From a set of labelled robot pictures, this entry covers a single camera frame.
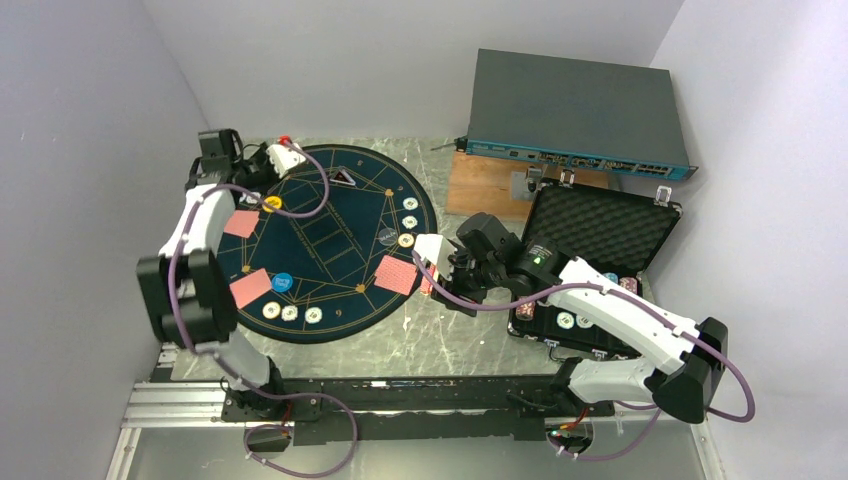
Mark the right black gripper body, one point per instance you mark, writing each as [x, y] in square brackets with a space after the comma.
[471, 278]

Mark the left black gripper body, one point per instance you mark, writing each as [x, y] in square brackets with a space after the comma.
[257, 171]

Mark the card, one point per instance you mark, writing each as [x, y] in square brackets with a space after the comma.
[396, 275]
[242, 223]
[249, 288]

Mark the red playing card box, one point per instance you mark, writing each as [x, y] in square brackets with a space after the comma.
[426, 286]

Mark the yellow chip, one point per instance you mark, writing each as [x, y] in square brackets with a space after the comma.
[271, 310]
[406, 240]

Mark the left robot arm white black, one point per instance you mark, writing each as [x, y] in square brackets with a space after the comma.
[187, 297]

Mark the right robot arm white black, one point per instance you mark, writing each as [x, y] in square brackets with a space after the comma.
[679, 363]

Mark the yellow round blind button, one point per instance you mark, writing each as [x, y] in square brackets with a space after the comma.
[272, 203]

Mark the red chip roll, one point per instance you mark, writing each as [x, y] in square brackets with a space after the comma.
[525, 311]

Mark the wooden board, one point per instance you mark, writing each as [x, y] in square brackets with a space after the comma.
[490, 185]

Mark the triangular red black marker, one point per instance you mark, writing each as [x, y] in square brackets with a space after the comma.
[343, 177]

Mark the grey dealer button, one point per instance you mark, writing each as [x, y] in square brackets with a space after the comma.
[387, 237]

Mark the round dark blue poker mat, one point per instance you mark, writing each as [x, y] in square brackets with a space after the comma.
[325, 238]

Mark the blue round blind button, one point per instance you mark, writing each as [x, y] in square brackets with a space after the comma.
[282, 282]

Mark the black poker chip case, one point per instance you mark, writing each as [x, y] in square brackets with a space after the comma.
[615, 232]

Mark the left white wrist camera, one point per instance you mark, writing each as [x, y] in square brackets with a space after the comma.
[284, 156]

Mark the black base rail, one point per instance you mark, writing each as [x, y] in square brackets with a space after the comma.
[517, 407]

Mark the grey network switch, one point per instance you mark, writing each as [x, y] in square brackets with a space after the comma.
[575, 113]

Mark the aluminium frame rail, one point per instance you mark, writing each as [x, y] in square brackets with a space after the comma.
[161, 403]

